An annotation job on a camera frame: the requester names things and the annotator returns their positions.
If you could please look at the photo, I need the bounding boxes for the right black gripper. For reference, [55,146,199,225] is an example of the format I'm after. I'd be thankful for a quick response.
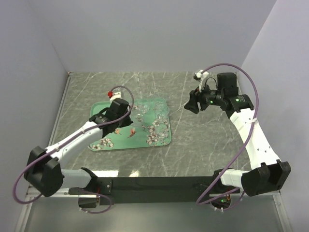
[184,80,225,115]

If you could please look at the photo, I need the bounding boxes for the clear glass wide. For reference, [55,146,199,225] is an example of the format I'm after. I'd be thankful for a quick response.
[138,98,153,114]

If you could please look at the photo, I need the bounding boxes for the small clear glass mid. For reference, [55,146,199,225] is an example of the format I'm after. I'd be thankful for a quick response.
[154,105,169,122]

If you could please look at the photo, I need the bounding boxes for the clear stemmed glass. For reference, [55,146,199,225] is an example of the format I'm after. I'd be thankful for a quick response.
[155,124,169,140]

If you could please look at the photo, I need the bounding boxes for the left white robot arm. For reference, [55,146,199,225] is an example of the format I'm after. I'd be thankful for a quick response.
[24,98,132,197]

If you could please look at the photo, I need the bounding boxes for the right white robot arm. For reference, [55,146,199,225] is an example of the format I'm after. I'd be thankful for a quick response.
[184,70,291,196]

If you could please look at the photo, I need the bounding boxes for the green floral bird tray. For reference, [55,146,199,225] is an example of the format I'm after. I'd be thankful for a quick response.
[88,98,172,151]

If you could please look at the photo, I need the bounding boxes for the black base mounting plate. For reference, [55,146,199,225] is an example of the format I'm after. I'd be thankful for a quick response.
[68,176,239,206]

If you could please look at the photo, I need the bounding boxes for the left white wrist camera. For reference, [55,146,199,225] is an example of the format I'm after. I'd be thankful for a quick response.
[107,91,124,102]

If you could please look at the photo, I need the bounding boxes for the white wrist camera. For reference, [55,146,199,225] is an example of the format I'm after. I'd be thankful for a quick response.
[107,91,124,102]
[193,70,211,92]

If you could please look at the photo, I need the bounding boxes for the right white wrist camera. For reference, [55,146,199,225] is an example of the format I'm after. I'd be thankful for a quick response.
[193,70,211,92]

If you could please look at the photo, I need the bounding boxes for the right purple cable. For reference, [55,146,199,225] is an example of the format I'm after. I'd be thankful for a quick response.
[196,63,260,211]

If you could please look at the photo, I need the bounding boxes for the purple cable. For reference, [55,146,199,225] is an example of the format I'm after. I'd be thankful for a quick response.
[12,86,134,214]
[196,63,260,211]

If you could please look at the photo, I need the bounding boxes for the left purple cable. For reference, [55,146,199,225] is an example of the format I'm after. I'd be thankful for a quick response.
[12,86,134,214]

